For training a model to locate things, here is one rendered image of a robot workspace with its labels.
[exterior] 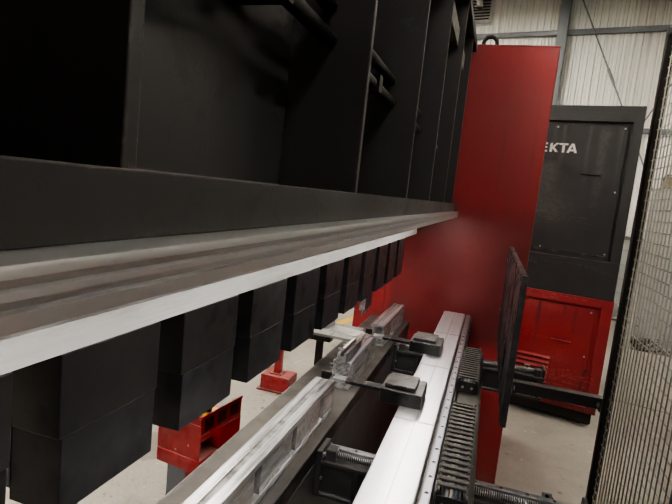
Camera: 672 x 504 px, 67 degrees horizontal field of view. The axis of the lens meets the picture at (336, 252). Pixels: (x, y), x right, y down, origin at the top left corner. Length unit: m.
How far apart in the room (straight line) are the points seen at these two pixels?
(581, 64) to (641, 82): 0.89
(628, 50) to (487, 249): 6.82
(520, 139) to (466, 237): 0.54
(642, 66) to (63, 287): 9.03
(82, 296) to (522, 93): 2.58
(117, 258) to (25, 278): 0.05
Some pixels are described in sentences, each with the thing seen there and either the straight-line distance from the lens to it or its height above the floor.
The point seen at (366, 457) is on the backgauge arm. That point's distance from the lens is 1.42.
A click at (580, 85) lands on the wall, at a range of 9.10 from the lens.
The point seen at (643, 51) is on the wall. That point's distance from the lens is 9.21.
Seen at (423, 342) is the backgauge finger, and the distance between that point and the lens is 1.86.
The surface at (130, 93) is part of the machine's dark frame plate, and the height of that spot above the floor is 1.56.
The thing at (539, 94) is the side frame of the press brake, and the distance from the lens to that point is 2.73.
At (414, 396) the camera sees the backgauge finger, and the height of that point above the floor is 1.02.
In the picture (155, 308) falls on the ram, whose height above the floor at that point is 1.36.
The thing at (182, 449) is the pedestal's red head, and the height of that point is 0.72.
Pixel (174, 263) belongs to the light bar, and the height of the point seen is 1.47.
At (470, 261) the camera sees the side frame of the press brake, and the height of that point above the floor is 1.24.
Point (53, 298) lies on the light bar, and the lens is 0.23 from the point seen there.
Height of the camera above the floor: 1.52
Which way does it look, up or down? 7 degrees down
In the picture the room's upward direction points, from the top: 6 degrees clockwise
